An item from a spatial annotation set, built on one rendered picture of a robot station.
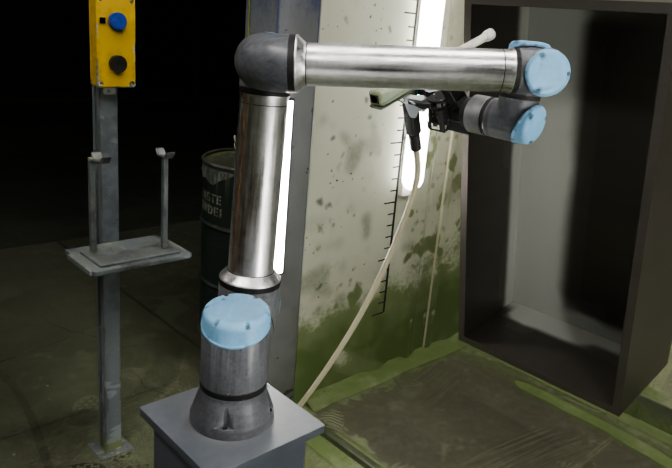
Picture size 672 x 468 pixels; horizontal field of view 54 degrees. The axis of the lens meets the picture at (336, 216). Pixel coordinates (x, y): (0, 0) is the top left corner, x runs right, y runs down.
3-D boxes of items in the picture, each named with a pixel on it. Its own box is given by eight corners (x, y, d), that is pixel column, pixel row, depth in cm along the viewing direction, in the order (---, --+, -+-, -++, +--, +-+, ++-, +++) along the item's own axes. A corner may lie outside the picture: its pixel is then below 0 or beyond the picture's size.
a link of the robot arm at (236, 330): (191, 392, 140) (193, 317, 135) (208, 354, 157) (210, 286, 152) (262, 398, 140) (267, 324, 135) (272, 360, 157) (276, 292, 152)
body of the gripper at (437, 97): (424, 129, 164) (464, 138, 156) (420, 97, 159) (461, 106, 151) (443, 115, 168) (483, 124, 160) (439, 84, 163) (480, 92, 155)
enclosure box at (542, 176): (512, 300, 260) (530, -19, 210) (668, 363, 219) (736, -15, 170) (458, 339, 239) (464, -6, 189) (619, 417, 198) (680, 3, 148)
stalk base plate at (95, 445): (119, 432, 244) (119, 431, 244) (133, 448, 236) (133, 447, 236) (87, 444, 236) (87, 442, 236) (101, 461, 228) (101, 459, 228)
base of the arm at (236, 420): (219, 452, 137) (221, 410, 135) (174, 410, 151) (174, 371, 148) (290, 421, 150) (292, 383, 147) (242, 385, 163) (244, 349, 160)
